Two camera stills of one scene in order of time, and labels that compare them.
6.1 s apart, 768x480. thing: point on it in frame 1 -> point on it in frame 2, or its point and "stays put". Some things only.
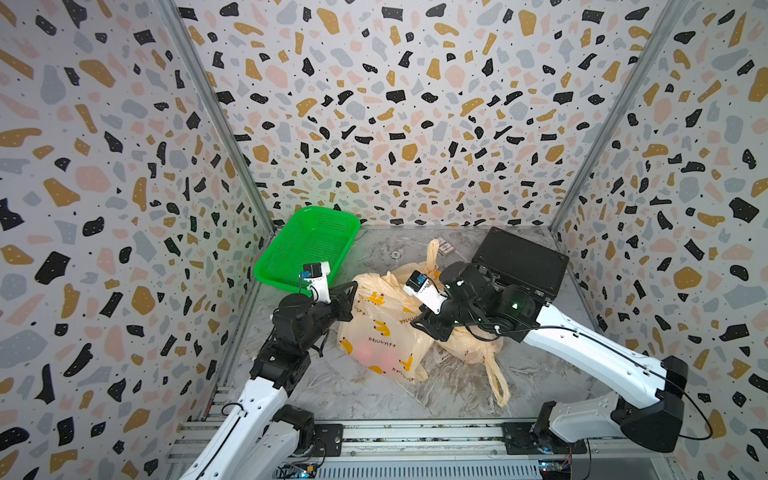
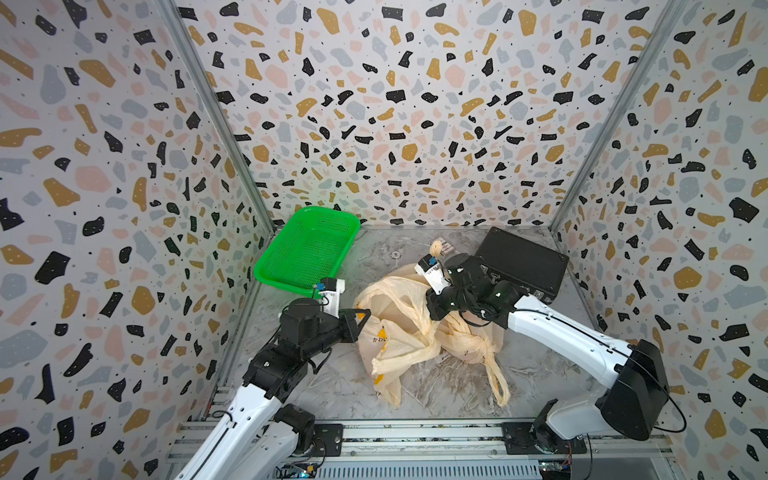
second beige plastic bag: [473, 349] stays put
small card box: [445, 248] stays put
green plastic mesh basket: [309, 236] stays put
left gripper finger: [341, 309] -> [351, 331]
